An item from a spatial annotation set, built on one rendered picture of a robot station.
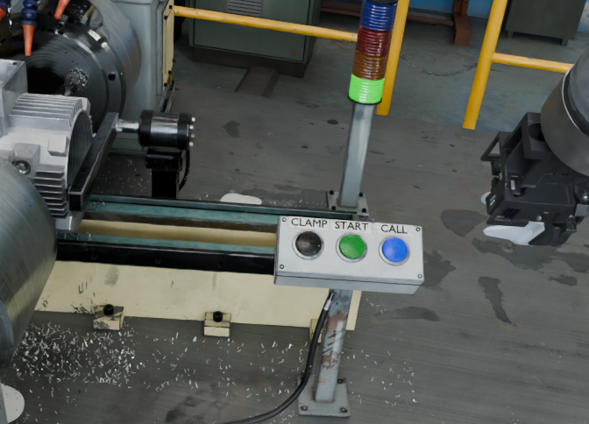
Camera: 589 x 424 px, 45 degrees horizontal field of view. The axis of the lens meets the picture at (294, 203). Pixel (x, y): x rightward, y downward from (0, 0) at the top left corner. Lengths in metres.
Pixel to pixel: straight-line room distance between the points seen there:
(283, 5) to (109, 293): 3.12
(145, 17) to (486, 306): 0.81
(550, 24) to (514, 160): 4.95
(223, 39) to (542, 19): 2.46
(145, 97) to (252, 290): 0.56
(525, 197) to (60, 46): 0.81
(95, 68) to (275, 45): 2.96
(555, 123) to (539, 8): 4.97
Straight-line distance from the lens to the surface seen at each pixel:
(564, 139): 0.57
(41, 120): 1.00
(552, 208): 0.66
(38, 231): 0.81
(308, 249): 0.80
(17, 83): 1.04
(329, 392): 0.98
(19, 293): 0.75
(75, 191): 0.97
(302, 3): 4.03
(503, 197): 0.65
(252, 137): 1.63
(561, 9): 5.57
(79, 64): 1.22
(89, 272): 1.07
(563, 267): 1.39
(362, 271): 0.81
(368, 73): 1.26
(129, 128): 1.16
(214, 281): 1.05
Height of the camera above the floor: 1.53
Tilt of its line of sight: 31 degrees down
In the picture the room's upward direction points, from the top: 7 degrees clockwise
